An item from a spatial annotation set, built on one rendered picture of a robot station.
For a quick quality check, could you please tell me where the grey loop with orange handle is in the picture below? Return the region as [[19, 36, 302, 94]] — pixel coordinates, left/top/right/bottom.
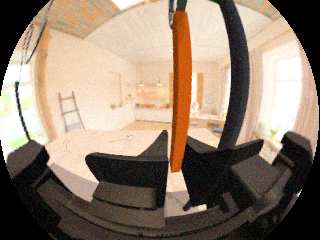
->
[[168, 0, 192, 173]]

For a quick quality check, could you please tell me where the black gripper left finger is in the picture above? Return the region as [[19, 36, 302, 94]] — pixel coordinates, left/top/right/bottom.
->
[[85, 129, 169, 208]]

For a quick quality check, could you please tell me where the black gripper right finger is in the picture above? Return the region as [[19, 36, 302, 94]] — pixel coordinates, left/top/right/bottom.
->
[[181, 136, 264, 208]]

